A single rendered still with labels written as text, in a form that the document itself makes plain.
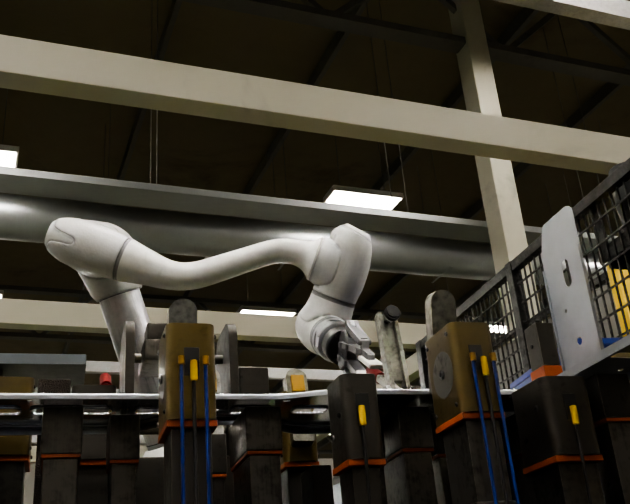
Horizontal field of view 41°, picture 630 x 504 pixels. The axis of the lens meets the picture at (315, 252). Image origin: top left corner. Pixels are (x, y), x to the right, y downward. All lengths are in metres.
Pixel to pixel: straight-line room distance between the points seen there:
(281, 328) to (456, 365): 6.86
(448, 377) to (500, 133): 4.20
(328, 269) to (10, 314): 5.83
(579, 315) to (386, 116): 3.50
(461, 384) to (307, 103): 3.73
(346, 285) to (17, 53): 2.94
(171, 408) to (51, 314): 6.55
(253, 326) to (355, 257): 6.02
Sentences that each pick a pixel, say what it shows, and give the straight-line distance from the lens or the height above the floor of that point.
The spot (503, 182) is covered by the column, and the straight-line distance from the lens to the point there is 10.23.
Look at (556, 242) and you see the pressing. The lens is 1.53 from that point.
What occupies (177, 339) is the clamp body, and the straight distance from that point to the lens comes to 1.00.
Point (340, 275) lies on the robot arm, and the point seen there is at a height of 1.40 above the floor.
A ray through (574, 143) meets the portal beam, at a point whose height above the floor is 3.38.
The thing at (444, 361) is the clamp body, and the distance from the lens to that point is 1.09.
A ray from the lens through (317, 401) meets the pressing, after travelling 1.21.
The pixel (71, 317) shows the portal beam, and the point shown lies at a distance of 7.52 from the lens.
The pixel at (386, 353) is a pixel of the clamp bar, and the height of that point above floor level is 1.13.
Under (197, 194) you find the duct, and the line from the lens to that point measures 9.21.
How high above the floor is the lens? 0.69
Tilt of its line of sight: 25 degrees up
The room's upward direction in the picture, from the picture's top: 5 degrees counter-clockwise
